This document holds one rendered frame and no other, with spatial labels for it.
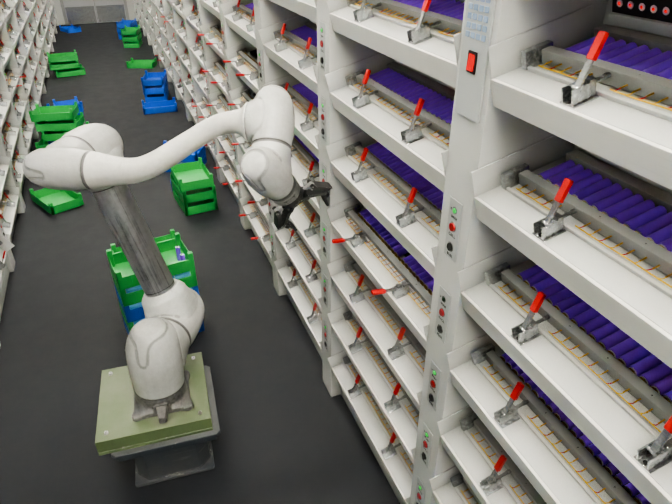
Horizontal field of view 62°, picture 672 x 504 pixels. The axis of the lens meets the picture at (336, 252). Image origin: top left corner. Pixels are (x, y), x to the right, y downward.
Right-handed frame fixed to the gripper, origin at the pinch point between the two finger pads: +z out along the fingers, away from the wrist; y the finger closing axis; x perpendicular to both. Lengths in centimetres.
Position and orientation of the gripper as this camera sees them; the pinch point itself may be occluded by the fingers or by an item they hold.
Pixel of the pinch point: (310, 213)
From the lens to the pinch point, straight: 172.8
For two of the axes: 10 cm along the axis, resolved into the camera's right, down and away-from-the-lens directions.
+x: -5.3, -7.7, 3.6
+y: 8.0, -6.0, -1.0
